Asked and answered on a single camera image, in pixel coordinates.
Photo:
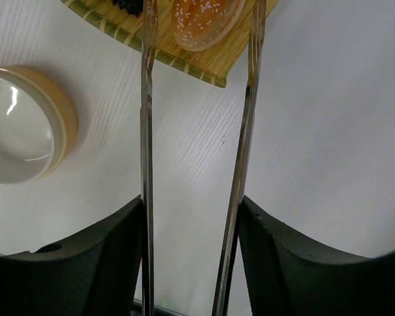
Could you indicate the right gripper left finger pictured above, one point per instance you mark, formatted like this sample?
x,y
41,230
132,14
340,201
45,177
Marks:
x,y
92,272

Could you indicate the sesame bun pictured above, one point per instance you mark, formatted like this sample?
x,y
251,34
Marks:
x,y
200,24

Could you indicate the orange lunch box bowl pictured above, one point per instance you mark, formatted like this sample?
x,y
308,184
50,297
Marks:
x,y
38,125

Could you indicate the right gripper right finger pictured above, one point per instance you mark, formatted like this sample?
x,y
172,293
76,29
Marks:
x,y
289,273

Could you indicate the metal tongs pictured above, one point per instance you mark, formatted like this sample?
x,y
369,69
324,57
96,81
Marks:
x,y
228,252

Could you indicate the black seaweed piece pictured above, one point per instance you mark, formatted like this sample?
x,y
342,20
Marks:
x,y
134,7

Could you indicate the bamboo woven tray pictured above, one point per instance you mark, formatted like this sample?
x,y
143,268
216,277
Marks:
x,y
211,65

